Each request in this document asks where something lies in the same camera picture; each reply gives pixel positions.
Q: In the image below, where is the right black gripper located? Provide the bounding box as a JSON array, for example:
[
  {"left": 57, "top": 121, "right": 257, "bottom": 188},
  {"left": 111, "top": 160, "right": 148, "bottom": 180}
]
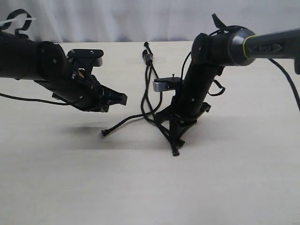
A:
[{"left": 154, "top": 102, "right": 211, "bottom": 147}]

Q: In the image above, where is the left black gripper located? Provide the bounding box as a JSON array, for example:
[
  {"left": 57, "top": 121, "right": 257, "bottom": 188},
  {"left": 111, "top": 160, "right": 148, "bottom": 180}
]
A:
[{"left": 79, "top": 75, "right": 128, "bottom": 113}]

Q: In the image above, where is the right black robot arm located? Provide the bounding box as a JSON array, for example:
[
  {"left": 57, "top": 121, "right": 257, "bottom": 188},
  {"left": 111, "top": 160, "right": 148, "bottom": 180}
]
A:
[{"left": 153, "top": 28, "right": 300, "bottom": 149}]

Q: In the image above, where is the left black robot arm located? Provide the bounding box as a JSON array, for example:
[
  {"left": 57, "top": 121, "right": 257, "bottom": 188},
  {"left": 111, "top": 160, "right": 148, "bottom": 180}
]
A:
[{"left": 0, "top": 32, "right": 128, "bottom": 113}]

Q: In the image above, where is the clear tape strip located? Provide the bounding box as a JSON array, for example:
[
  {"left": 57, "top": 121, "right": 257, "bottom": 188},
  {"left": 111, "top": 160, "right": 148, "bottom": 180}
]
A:
[{"left": 126, "top": 57, "right": 168, "bottom": 65}]

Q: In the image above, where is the white curtain backdrop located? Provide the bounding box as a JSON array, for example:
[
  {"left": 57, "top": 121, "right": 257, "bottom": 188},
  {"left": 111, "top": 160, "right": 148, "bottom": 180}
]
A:
[{"left": 0, "top": 0, "right": 300, "bottom": 42}]

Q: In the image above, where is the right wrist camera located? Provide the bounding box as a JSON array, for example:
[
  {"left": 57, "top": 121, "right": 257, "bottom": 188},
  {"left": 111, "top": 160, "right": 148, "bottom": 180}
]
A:
[{"left": 153, "top": 76, "right": 182, "bottom": 92}]

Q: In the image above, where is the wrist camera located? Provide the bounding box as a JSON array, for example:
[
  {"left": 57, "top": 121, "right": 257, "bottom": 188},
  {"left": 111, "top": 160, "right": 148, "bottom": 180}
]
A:
[
  {"left": 67, "top": 49, "right": 104, "bottom": 68},
  {"left": 153, "top": 76, "right": 182, "bottom": 92}
]

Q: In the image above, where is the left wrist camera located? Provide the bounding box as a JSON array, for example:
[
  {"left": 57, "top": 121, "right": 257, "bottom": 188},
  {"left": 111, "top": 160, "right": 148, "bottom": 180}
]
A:
[{"left": 67, "top": 49, "right": 104, "bottom": 68}]

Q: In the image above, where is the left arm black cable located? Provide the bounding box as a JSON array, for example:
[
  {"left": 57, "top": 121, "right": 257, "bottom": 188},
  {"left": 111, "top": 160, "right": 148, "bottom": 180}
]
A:
[{"left": 0, "top": 92, "right": 71, "bottom": 106}]

